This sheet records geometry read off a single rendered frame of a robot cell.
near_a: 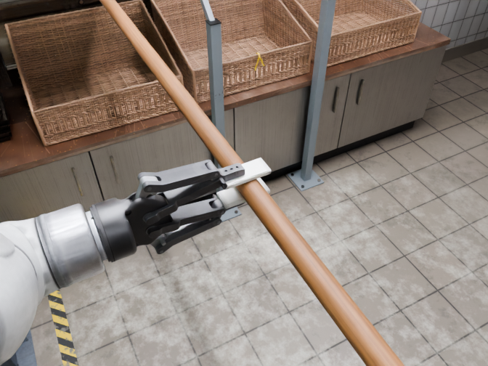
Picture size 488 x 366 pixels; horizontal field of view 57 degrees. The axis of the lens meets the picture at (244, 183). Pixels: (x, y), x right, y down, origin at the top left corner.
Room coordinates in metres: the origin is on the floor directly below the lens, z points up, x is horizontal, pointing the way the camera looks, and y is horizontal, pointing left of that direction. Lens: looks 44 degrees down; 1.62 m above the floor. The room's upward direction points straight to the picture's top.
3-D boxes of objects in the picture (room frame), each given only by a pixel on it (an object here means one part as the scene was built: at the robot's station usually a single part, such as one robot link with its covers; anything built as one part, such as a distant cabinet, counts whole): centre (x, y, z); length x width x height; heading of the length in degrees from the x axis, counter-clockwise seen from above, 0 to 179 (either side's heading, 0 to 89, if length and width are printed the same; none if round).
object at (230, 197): (0.45, 0.00, 1.17); 0.07 x 0.03 x 0.01; 118
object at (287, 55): (1.87, 0.06, 0.72); 0.56 x 0.49 x 0.28; 117
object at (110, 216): (0.37, 0.14, 1.19); 0.09 x 0.07 x 0.08; 118
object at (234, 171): (0.43, 0.02, 1.23); 0.05 x 0.01 x 0.03; 118
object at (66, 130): (1.60, 0.58, 0.72); 0.56 x 0.49 x 0.28; 116
